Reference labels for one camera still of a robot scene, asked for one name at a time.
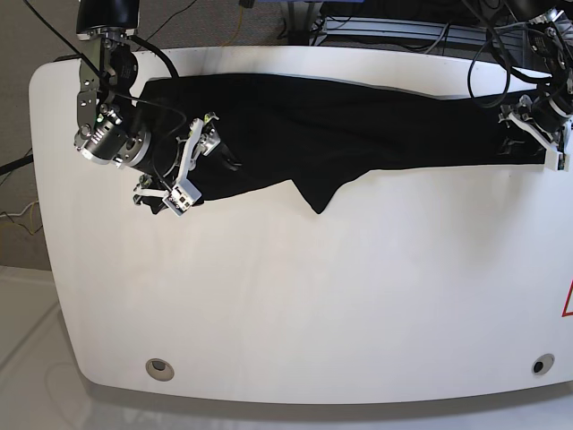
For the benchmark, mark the aluminium frame rail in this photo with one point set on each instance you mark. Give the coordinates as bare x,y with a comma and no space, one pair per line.
413,36

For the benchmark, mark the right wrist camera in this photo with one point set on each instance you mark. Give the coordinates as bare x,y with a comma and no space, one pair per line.
181,197

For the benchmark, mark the left table grommet hole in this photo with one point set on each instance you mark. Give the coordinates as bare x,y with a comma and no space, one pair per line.
159,370

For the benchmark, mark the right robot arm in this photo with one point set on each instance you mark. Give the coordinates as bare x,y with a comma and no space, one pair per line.
152,137

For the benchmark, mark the right table grommet hole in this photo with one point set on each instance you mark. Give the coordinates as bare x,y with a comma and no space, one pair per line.
543,364

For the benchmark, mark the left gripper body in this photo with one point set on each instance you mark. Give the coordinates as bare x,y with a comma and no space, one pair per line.
547,118

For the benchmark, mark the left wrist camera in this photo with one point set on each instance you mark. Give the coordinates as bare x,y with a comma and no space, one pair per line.
557,160

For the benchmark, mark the red warning triangle sticker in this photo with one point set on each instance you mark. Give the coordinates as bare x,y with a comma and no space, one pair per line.
568,307

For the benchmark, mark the table grommet hole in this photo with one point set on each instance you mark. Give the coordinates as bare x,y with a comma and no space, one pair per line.
159,370
543,364

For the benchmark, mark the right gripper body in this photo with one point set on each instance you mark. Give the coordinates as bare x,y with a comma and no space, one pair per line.
171,163

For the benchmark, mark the black T-shirt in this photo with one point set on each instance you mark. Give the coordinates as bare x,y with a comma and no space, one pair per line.
320,135

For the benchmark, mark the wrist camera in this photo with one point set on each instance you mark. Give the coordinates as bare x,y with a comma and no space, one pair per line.
181,197
557,160

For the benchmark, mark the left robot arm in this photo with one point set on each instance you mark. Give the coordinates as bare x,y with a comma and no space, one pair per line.
549,33

